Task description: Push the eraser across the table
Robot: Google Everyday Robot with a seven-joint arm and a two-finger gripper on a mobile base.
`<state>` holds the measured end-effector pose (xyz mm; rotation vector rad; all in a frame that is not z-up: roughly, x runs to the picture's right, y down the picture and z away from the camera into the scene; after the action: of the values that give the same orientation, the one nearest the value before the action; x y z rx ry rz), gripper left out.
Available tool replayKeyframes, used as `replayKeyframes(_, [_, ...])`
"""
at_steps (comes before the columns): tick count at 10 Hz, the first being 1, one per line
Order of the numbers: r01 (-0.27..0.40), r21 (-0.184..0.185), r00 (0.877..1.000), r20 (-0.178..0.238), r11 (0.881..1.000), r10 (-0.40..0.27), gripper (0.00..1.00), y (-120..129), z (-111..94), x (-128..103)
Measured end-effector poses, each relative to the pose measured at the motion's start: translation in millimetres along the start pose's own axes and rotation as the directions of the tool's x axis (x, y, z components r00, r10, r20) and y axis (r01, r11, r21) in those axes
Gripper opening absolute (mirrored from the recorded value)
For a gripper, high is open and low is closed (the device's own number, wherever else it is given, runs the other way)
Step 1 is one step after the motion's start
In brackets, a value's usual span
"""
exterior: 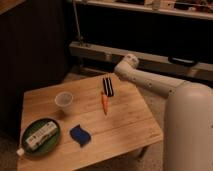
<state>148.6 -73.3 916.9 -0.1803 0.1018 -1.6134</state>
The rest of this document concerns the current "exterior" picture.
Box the clear plastic cup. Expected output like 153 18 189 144
54 91 73 115

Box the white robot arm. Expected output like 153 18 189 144
114 54 213 171

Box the blue eraser sponge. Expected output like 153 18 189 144
69 125 91 147

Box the orange carrot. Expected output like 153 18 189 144
101 92 108 115

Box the green round plate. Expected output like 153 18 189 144
17 118 61 158

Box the metal vertical pole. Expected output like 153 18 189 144
72 0 83 46

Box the white tube on plate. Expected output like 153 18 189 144
26 121 58 151

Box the grey metal rail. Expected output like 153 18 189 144
69 41 213 82

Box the black handle on rail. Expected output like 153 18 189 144
168 57 198 67

